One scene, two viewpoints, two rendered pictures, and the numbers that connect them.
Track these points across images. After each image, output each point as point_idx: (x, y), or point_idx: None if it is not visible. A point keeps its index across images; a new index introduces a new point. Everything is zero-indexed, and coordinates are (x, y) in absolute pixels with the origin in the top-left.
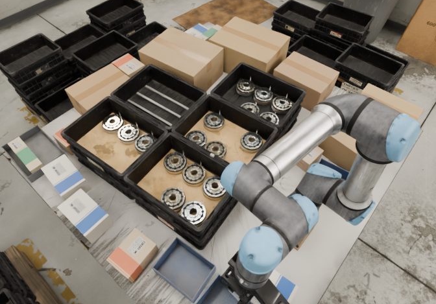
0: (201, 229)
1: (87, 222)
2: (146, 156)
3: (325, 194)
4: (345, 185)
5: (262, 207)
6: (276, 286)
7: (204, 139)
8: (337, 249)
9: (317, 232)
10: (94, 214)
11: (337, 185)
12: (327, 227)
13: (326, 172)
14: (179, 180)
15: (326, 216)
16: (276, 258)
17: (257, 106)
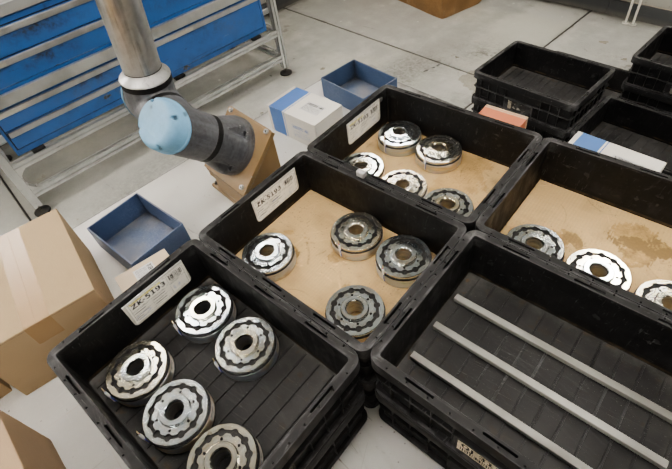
0: (382, 86)
1: (587, 146)
2: (509, 170)
3: (183, 98)
4: (154, 52)
5: None
6: (292, 103)
7: (381, 256)
8: (195, 165)
9: (210, 181)
10: None
11: (158, 94)
12: (191, 187)
13: (164, 98)
14: (433, 188)
15: (184, 200)
16: None
17: (217, 354)
